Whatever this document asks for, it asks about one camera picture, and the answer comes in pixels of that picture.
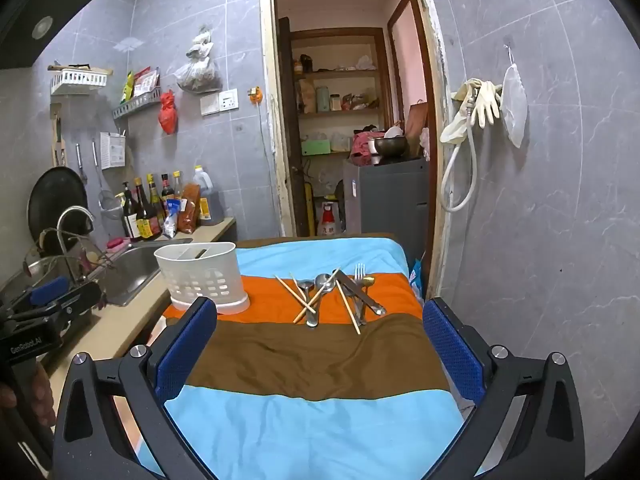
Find dark metal bowl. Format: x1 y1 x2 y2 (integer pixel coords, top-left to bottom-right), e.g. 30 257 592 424
374 135 409 157

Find red snack packets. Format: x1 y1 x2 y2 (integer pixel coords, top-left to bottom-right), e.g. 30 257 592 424
132 67 161 96

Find silver table knife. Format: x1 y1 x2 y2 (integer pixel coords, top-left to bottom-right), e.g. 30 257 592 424
333 270 387 316

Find wooden shelf unit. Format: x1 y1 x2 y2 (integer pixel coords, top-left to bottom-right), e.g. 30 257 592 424
290 27 397 162

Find small silver spoon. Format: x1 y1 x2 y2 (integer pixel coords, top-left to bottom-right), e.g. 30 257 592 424
291 272 317 321

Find metal wall shelf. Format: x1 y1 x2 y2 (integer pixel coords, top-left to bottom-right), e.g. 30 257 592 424
112 87 162 120

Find striped blanket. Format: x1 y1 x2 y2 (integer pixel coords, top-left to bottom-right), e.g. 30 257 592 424
137 234 481 480

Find red cloth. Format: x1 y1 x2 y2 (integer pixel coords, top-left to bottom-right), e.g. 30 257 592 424
349 130 381 167

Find dark bottle yellow cap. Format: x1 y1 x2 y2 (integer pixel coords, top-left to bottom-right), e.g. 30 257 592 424
146 173 167 233

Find clear bag of dried goods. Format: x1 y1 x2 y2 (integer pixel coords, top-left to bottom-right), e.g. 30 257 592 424
173 25 223 95

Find brown spice bag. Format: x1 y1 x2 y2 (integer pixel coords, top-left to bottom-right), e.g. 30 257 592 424
178 183 202 235

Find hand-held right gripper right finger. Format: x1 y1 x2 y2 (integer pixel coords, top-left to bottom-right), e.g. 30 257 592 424
422 297 586 480

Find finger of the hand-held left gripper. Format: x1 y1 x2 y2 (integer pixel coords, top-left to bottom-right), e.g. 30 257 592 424
47 282 101 322
29 276 70 307

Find dark bottle yellow label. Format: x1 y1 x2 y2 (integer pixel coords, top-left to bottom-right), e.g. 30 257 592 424
134 177 157 240

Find white mesh bag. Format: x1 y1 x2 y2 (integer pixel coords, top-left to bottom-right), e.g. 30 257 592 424
499 45 529 150

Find silver fork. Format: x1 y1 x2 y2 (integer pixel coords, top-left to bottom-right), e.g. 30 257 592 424
353 263 367 326

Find wooden cutting board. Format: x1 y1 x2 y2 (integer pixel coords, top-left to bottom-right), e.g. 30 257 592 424
404 99 429 159

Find white wall basket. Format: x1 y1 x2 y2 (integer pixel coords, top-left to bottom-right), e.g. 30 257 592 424
50 67 109 96

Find cream rubber glove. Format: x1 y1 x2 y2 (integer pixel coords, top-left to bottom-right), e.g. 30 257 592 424
439 79 482 145
470 80 503 129

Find dark wooden door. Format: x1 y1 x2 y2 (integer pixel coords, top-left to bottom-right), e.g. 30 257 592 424
277 16 312 239

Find grey cabinet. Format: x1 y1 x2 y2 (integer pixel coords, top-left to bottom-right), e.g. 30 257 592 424
342 156 431 257

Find metal mesh strainer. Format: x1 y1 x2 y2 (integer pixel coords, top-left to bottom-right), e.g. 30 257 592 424
91 140 124 219

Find red white bottle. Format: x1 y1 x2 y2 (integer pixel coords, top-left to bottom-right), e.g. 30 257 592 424
318 201 341 237

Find green box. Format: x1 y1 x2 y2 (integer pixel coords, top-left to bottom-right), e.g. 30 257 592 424
301 137 333 157

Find white shower hose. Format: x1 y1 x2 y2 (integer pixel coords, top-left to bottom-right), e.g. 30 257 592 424
440 94 479 213

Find blue white bag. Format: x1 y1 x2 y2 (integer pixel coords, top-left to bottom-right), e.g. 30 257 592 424
162 198 182 239

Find large silver spoon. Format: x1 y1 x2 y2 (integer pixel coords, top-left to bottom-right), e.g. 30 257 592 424
305 273 336 328

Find white paper box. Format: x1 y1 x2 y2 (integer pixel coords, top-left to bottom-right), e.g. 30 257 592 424
100 131 126 170

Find steel faucet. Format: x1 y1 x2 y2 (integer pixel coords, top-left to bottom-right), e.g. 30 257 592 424
56 205 96 261

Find red plastic bag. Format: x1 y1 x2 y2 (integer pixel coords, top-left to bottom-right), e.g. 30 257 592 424
158 90 179 135

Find person's left hand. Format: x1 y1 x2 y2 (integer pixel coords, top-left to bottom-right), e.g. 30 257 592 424
25 370 57 428

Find wooden chopstick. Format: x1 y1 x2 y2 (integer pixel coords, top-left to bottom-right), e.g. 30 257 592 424
335 281 361 336
293 266 342 324
273 274 318 313

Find black range hood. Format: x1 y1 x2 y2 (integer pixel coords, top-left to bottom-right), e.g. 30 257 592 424
0 0 119 69

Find wooden spatula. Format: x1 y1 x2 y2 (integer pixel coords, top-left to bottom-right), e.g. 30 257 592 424
50 102 69 167

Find blue plastic bag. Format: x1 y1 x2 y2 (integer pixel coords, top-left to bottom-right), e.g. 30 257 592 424
407 255 426 297

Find dark oil jug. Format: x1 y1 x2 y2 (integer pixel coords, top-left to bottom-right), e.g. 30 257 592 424
192 164 225 226

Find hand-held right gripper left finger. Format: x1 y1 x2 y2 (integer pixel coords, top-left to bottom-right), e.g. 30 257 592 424
52 296 218 480

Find black wok pan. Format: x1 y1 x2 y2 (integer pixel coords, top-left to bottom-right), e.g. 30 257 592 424
27 166 89 257

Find dark pump bottle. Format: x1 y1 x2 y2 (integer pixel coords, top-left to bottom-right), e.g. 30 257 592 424
121 181 142 241

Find wooden door frame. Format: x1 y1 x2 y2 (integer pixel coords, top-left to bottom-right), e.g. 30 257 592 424
259 0 449 302

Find stainless steel sink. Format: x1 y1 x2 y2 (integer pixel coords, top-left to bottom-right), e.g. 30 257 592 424
75 239 174 307

